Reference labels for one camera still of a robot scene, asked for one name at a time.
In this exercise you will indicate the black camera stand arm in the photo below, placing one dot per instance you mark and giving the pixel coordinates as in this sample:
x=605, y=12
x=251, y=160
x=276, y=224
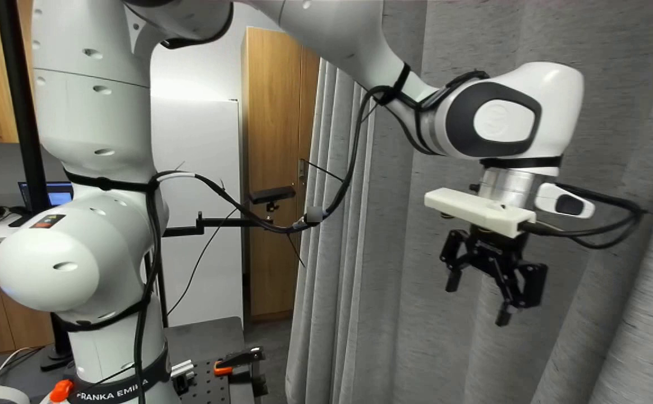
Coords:
x=238, y=216

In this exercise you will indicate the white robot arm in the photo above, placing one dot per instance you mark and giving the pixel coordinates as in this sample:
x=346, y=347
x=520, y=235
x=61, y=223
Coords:
x=92, y=260

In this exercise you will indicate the black perforated work table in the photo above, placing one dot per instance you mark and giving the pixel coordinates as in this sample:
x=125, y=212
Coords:
x=228, y=377

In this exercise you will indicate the black vertical pole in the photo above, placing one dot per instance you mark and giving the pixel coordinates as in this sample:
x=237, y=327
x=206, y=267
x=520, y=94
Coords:
x=23, y=105

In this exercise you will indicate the grey front curtain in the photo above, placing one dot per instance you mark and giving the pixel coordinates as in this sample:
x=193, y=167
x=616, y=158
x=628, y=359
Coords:
x=377, y=316

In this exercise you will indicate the wooden door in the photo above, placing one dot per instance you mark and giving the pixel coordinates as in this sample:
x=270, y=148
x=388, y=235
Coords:
x=276, y=107

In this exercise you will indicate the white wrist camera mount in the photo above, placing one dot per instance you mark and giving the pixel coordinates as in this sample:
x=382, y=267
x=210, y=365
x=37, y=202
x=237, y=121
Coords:
x=481, y=212

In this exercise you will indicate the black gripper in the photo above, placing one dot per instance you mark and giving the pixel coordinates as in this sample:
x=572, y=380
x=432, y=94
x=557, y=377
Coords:
x=501, y=258

